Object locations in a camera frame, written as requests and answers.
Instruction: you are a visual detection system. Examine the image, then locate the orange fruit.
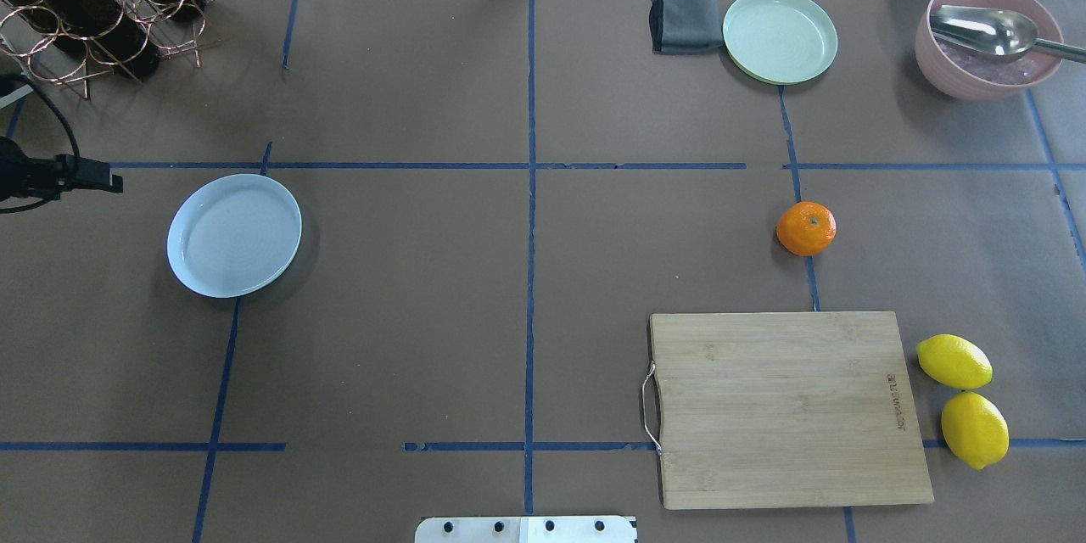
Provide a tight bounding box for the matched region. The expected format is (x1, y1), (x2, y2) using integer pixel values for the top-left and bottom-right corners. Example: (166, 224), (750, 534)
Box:
(775, 200), (837, 257)

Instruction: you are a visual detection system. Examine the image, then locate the yellow lemon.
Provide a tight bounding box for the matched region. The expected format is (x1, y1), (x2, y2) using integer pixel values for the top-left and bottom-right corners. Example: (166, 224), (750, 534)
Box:
(915, 333), (994, 391)
(940, 391), (1010, 471)

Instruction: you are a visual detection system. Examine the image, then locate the light green plate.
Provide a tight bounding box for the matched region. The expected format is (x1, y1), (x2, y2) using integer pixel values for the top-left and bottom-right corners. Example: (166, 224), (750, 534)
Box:
(722, 0), (839, 86)

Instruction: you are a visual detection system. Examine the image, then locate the copper wire bottle rack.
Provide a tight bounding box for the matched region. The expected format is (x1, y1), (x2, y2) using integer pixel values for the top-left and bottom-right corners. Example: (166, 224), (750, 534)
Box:
(3, 0), (222, 98)

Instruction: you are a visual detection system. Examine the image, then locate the light blue plate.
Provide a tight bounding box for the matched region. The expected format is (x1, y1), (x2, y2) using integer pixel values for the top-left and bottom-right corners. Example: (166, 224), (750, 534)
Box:
(165, 173), (303, 296)

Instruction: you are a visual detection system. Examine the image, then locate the metal spoon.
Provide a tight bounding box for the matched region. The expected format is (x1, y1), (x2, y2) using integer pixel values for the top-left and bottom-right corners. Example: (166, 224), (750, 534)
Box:
(929, 4), (1085, 64)

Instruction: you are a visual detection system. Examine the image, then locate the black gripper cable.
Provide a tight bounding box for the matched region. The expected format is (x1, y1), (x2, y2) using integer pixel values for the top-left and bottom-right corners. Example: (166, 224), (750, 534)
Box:
(0, 74), (81, 214)

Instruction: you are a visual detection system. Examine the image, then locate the pink bowl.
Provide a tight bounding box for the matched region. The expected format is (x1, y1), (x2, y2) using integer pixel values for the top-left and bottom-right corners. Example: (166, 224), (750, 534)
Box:
(913, 0), (1066, 101)

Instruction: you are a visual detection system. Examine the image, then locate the dark green wine bottle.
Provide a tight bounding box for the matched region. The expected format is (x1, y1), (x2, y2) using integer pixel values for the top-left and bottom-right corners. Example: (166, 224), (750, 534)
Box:
(42, 0), (160, 80)

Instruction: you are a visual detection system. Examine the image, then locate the upper yellow lemon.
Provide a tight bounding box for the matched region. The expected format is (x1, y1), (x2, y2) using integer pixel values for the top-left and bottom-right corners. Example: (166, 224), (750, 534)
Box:
(915, 333), (994, 391)

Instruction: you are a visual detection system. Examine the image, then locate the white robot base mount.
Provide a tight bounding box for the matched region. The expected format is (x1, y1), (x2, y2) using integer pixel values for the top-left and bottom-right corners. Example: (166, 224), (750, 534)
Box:
(414, 515), (639, 542)

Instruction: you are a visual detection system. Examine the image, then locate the lower yellow lemon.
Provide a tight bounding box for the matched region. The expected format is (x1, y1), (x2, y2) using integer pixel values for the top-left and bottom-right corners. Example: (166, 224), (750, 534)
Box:
(940, 391), (1010, 471)

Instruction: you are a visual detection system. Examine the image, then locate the bamboo cutting board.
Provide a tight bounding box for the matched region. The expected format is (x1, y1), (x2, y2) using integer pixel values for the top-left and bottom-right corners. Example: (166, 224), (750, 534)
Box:
(649, 311), (934, 512)

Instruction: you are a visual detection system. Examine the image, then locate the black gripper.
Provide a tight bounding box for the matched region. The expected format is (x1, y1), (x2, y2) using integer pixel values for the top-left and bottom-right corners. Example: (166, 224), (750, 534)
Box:
(1, 137), (124, 205)

